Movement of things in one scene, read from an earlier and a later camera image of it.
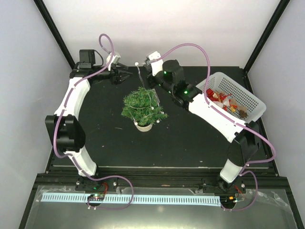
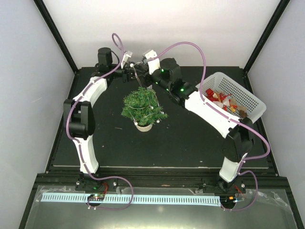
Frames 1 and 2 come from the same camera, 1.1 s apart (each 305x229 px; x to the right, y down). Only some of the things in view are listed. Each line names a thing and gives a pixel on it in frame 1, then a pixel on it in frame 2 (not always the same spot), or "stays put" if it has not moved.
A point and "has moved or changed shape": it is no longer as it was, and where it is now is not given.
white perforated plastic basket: x=231 y=98 stays put
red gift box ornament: x=209 y=93 stays put
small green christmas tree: x=142 y=106 stays put
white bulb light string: x=160 y=112 has moved or changed shape
